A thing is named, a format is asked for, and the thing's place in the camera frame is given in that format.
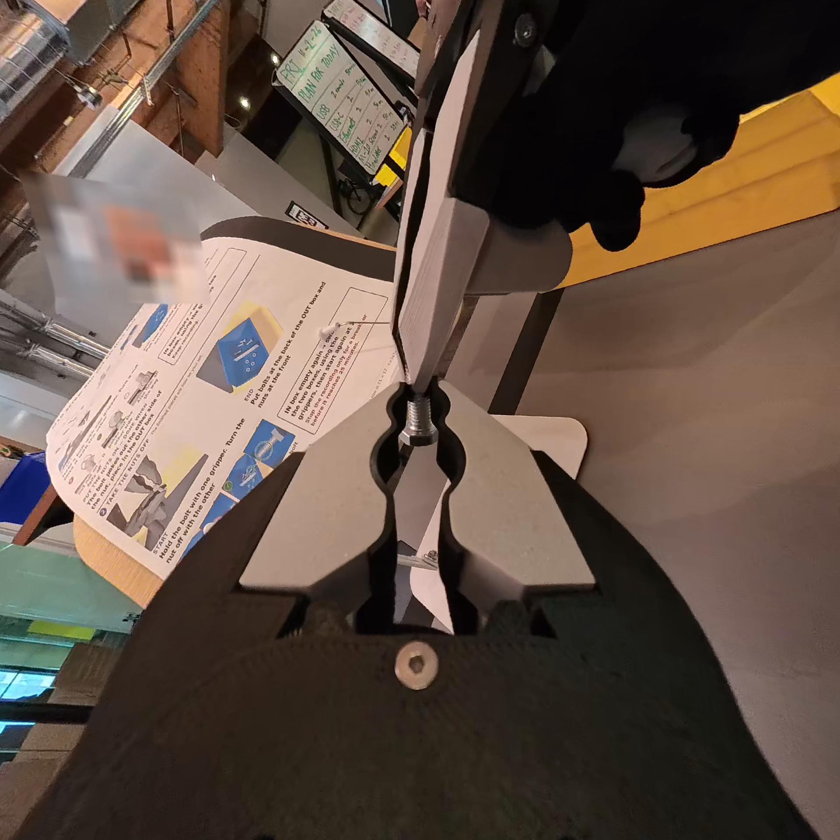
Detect metal conduit pipes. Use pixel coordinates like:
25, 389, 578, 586
0, 289, 111, 383

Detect white tethered pin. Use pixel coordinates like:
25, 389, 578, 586
318, 320, 395, 342

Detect silver ceiling duct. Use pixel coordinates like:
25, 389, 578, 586
0, 0, 142, 126

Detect small yellow tray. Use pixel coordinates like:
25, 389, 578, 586
374, 126, 413, 191

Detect printed instruction sheet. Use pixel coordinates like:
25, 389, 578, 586
46, 236, 411, 581

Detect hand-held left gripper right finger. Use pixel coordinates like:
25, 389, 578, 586
430, 379, 596, 632

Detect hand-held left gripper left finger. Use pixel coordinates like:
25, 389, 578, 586
239, 381, 409, 624

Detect person's right forearm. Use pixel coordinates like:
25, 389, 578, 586
722, 0, 840, 116

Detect silver hex bolt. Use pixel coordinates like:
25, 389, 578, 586
395, 390, 441, 446

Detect person's right hand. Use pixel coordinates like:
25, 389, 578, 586
453, 0, 746, 255

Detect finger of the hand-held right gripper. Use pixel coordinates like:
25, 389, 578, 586
398, 28, 491, 392
391, 126, 432, 379

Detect small easel whiteboard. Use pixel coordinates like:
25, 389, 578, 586
322, 0, 422, 81

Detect whiteboard with green writing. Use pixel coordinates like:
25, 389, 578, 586
272, 20, 412, 179

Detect yellow plastic bin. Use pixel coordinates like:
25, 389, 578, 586
561, 71, 840, 290

